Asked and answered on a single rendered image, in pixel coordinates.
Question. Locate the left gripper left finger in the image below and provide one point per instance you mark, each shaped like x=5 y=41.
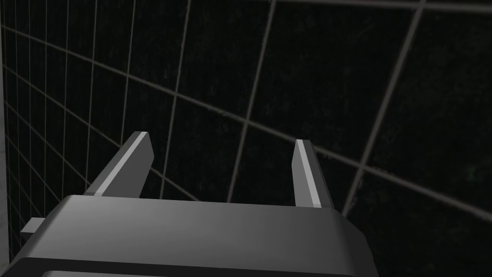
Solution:
x=125 y=171

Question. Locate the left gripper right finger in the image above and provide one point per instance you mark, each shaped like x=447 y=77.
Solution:
x=308 y=177

